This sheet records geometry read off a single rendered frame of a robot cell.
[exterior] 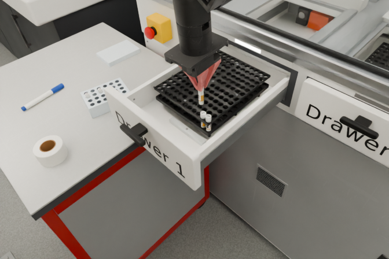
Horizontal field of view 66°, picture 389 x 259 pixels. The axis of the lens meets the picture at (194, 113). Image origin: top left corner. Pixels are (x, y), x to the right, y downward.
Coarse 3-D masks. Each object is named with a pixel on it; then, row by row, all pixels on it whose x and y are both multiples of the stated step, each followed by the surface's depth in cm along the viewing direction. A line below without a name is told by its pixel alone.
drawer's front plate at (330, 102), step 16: (304, 96) 69; (320, 96) 66; (336, 96) 63; (304, 112) 71; (320, 112) 68; (336, 112) 65; (352, 112) 62; (368, 112) 59; (320, 128) 71; (336, 128) 67; (384, 128) 59; (352, 144) 66; (368, 144) 63; (384, 144) 61; (384, 160) 63
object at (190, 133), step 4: (172, 120) 71; (176, 120) 71; (176, 124) 70; (180, 124) 70; (184, 124) 70; (180, 128) 69; (184, 128) 69; (188, 128) 69; (184, 132) 69; (188, 132) 68; (192, 132) 68; (192, 136) 67; (196, 136) 67; (200, 136) 67; (196, 140) 67; (200, 140) 66; (204, 140) 66; (200, 144) 66
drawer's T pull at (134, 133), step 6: (120, 126) 61; (126, 126) 61; (138, 126) 61; (126, 132) 60; (132, 132) 60; (138, 132) 60; (144, 132) 61; (132, 138) 60; (138, 138) 59; (138, 144) 59; (144, 144) 59
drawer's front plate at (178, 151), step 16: (112, 96) 66; (112, 112) 72; (128, 112) 64; (144, 112) 62; (160, 128) 58; (160, 144) 60; (176, 144) 55; (160, 160) 66; (176, 160) 59; (192, 160) 53; (192, 176) 57
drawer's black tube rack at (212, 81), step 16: (224, 64) 77; (240, 64) 77; (176, 80) 73; (224, 80) 72; (240, 80) 72; (256, 80) 72; (160, 96) 74; (192, 96) 69; (208, 96) 69; (224, 96) 68; (240, 96) 68; (256, 96) 73; (176, 112) 70; (208, 112) 66; (224, 112) 65
